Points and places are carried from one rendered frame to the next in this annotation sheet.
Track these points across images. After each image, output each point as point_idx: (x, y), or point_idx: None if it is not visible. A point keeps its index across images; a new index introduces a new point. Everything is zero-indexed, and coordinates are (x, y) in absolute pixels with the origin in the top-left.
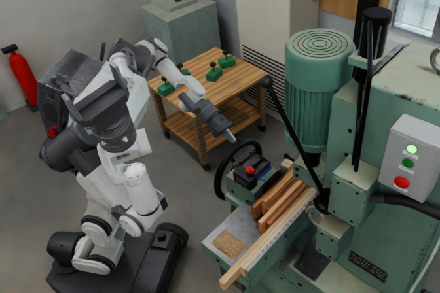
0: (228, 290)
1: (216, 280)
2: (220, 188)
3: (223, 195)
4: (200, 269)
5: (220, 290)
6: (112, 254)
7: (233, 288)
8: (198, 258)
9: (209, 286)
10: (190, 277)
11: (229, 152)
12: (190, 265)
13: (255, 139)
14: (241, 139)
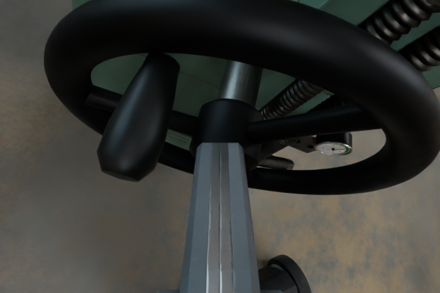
0: (175, 206)
1: (168, 230)
2: (338, 167)
3: (300, 170)
4: (161, 265)
5: (179, 216)
6: None
7: (170, 200)
8: (145, 282)
9: (180, 235)
10: (180, 272)
11: (435, 95)
12: (162, 287)
13: None
14: (155, 105)
